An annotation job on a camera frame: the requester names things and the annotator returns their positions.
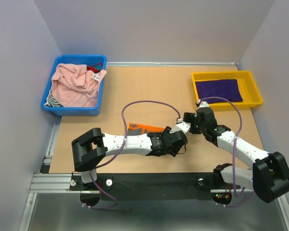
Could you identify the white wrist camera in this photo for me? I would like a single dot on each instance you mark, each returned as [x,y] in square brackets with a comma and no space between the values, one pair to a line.
[180,126]
[202,104]

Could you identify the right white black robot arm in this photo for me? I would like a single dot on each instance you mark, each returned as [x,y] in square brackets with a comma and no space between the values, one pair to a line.
[267,174]

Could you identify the orange towel with grey spots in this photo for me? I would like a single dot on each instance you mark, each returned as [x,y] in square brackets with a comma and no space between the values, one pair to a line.
[139,129]

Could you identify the red teal towel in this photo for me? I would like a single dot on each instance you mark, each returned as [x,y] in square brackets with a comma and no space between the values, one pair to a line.
[96,68]

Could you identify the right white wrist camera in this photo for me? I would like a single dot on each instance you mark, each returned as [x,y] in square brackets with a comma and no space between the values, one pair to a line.
[202,104]

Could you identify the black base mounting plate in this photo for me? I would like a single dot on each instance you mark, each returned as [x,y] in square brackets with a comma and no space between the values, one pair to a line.
[150,187]

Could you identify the purple towel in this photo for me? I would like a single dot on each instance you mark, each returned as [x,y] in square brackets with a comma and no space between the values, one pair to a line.
[213,90]

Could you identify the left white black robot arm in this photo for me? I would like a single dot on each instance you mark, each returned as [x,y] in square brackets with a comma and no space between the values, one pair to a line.
[90,148]

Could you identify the yellow plastic tray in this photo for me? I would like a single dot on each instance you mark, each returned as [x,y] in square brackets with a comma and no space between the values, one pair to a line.
[247,87]

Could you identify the pink towel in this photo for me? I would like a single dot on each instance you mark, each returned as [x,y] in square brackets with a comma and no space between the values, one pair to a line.
[74,86]

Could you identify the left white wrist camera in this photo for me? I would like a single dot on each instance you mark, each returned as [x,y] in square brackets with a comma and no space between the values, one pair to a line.
[180,126]

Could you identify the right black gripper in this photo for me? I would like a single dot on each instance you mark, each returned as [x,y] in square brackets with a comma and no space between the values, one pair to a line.
[190,117]

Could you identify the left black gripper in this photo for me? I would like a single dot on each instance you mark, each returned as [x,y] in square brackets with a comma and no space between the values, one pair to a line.
[166,132]

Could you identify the grey white striped towel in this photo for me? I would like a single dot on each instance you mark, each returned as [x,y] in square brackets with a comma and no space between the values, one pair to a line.
[51,101]

